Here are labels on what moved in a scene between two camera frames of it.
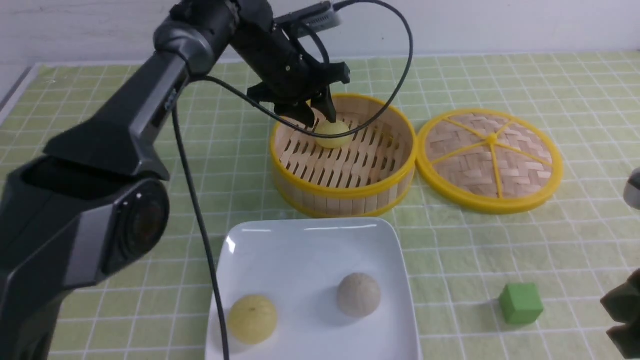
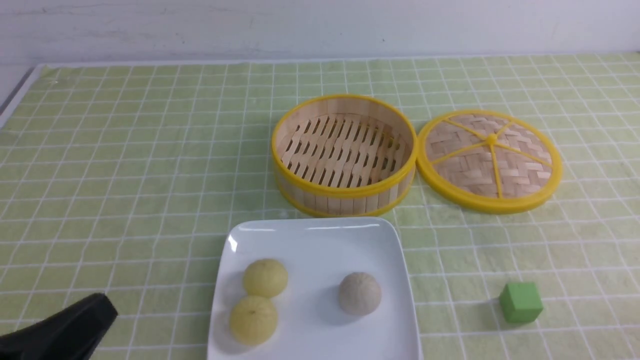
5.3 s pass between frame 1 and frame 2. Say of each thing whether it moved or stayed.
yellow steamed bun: moved
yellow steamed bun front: stayed
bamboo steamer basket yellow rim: stayed
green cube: stayed
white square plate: stayed
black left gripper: moved
